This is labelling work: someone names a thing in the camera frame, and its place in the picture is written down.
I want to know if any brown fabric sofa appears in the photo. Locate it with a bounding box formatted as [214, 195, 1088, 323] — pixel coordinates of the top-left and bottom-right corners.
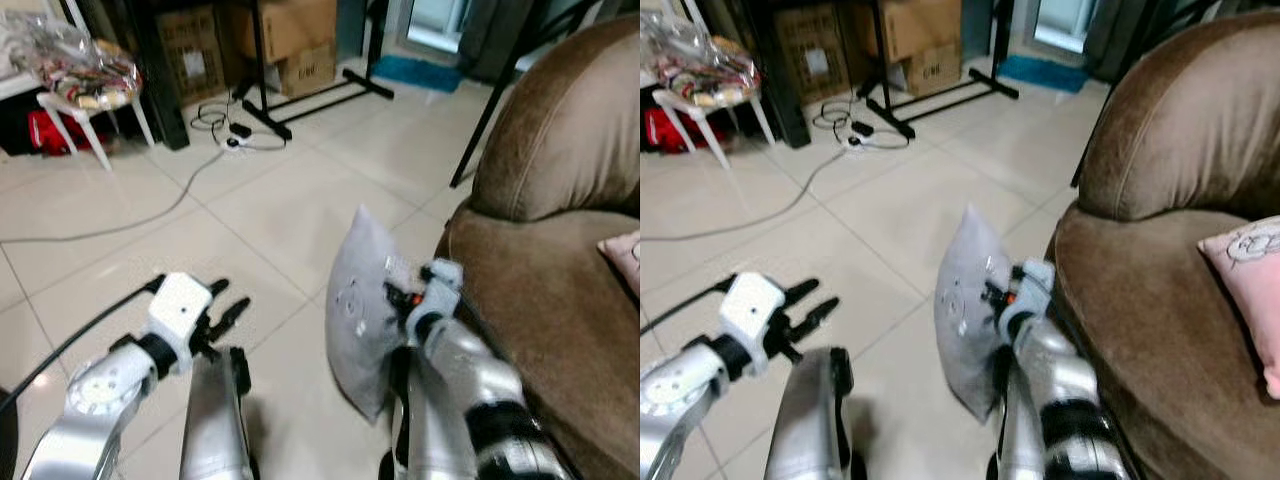
[1043, 8, 1280, 480]
[433, 14, 641, 480]

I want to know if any silver left robot leg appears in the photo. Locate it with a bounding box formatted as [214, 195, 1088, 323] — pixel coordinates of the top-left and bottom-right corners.
[178, 345, 259, 480]
[764, 346, 859, 480]

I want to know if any tall cardboard box with label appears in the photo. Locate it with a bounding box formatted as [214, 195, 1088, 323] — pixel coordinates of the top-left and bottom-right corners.
[155, 5, 229, 107]
[774, 4, 849, 103]

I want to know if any glass door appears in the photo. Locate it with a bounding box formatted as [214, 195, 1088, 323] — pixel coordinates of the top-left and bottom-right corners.
[1029, 0, 1098, 55]
[404, 0, 473, 53]

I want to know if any black cabinet post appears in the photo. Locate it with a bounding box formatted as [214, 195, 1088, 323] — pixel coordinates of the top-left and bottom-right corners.
[738, 0, 813, 150]
[118, 0, 192, 153]

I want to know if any grey power cable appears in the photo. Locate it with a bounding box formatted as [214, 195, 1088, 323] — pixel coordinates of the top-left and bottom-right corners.
[640, 130, 911, 244]
[0, 138, 289, 245]

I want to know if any white plastic stool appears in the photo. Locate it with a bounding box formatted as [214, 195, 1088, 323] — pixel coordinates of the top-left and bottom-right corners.
[654, 40, 778, 171]
[36, 40, 158, 173]

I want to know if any black metal floor stand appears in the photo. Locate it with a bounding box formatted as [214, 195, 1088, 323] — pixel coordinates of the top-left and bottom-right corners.
[858, 0, 1021, 140]
[234, 0, 397, 142]

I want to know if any small printed cardboard box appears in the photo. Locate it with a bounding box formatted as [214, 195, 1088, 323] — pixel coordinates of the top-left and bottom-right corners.
[900, 42, 967, 99]
[274, 40, 339, 99]

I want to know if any clear plastic bag of snacks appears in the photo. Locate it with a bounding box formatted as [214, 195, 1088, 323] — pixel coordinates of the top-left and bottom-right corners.
[3, 9, 143, 112]
[640, 9, 763, 109]

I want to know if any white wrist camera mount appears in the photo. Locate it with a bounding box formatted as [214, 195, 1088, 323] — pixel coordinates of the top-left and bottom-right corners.
[405, 257, 465, 341]
[718, 271, 787, 353]
[146, 271, 214, 363]
[1006, 257, 1057, 337]

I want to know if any grey pillow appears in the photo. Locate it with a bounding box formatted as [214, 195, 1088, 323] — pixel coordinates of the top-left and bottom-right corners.
[324, 205, 423, 423]
[932, 204, 1021, 423]

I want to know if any large plain cardboard box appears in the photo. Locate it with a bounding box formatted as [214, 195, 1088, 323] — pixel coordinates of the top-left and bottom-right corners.
[846, 0, 967, 64]
[224, 0, 339, 64]

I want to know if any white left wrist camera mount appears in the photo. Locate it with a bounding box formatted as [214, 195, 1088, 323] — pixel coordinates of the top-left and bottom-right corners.
[718, 271, 787, 353]
[146, 271, 214, 363]

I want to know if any pink printed pillow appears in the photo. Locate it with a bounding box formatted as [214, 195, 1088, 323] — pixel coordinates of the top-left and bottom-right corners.
[1198, 214, 1280, 401]
[598, 231, 641, 298]

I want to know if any silver right robot leg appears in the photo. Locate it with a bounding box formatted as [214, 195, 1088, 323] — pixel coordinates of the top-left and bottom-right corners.
[378, 345, 476, 480]
[986, 345, 1056, 480]

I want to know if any silver robot leg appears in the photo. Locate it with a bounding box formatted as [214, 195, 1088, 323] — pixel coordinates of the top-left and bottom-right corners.
[986, 345, 1056, 480]
[178, 345, 259, 480]
[764, 346, 859, 480]
[378, 345, 476, 480]

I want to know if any black adapter with cable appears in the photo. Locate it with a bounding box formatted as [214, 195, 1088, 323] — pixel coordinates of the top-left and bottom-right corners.
[814, 94, 885, 139]
[188, 94, 263, 141]

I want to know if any red bag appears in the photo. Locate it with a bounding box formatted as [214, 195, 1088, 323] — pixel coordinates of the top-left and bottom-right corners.
[27, 108, 109, 157]
[645, 105, 723, 154]

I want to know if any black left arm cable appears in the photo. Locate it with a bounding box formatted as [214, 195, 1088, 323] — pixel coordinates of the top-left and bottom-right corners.
[0, 275, 167, 419]
[640, 275, 739, 337]

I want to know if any slanted black pole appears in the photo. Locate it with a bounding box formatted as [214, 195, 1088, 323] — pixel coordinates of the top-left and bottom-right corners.
[1069, 78, 1119, 190]
[449, 0, 566, 190]

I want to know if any blue floor mat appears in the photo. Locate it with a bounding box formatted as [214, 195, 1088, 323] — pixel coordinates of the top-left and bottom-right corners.
[371, 54, 464, 95]
[997, 54, 1092, 95]

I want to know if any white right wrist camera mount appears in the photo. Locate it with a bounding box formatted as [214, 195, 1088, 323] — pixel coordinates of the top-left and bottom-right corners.
[1006, 257, 1057, 337]
[405, 257, 465, 341]

